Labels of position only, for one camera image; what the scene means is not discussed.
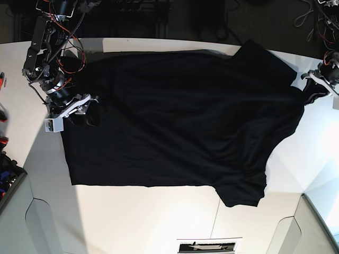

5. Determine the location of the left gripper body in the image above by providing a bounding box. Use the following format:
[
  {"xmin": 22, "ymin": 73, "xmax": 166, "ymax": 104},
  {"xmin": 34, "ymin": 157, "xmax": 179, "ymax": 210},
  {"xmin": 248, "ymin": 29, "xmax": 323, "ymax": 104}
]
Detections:
[{"xmin": 301, "ymin": 62, "xmax": 338, "ymax": 97}]

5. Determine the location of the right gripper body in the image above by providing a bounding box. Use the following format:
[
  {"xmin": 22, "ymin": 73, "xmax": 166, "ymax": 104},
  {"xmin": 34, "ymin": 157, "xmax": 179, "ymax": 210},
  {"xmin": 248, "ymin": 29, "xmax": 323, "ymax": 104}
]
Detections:
[{"xmin": 42, "ymin": 84, "xmax": 99, "ymax": 119}]

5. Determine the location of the black t-shirt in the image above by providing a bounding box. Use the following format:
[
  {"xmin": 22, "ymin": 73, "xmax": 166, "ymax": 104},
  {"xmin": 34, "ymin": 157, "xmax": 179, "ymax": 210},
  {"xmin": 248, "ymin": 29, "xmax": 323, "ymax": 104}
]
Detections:
[{"xmin": 61, "ymin": 41, "xmax": 304, "ymax": 207}]

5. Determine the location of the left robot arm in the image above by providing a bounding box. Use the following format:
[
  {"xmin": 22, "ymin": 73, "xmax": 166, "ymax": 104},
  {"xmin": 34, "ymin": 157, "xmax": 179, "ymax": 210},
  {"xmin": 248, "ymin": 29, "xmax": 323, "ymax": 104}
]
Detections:
[{"xmin": 301, "ymin": 1, "xmax": 338, "ymax": 110}]

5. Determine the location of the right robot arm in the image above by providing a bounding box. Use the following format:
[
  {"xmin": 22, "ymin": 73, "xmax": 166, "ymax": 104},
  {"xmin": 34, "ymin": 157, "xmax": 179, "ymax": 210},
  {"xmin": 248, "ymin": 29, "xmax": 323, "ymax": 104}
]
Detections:
[{"xmin": 22, "ymin": 1, "xmax": 100, "ymax": 132}]

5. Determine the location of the pile of orange black tools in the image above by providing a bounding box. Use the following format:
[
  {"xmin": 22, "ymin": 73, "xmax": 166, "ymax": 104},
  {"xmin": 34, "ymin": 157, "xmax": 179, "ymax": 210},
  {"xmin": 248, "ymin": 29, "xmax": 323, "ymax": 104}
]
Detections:
[{"xmin": 0, "ymin": 71, "xmax": 21, "ymax": 198}]

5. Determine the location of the grey left corner panel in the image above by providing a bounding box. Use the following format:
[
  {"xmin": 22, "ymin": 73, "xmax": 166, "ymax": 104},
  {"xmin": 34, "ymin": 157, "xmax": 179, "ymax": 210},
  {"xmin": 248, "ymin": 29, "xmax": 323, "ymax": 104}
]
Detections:
[{"xmin": 1, "ymin": 174, "xmax": 63, "ymax": 253}]

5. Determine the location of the printed paper sheet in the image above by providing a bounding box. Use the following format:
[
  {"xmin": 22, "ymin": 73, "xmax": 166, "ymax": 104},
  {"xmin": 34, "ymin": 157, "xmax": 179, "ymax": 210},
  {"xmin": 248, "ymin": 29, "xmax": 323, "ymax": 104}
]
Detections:
[{"xmin": 177, "ymin": 238, "xmax": 243, "ymax": 253}]

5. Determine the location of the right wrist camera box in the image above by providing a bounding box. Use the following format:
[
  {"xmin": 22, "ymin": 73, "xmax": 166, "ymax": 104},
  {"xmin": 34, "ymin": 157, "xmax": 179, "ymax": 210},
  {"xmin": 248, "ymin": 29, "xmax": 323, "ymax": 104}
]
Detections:
[{"xmin": 44, "ymin": 117, "xmax": 64, "ymax": 133}]

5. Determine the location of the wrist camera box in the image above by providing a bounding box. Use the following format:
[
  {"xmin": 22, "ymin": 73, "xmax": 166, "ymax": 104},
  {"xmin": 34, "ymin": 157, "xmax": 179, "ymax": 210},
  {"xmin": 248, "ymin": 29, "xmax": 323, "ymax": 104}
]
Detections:
[
  {"xmin": 333, "ymin": 96, "xmax": 339, "ymax": 110},
  {"xmin": 44, "ymin": 117, "xmax": 64, "ymax": 133}
]

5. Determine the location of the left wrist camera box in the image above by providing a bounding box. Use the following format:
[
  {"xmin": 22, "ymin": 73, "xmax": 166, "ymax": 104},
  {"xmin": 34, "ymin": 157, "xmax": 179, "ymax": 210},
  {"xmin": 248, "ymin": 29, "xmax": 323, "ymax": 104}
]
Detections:
[{"xmin": 333, "ymin": 96, "xmax": 339, "ymax": 110}]

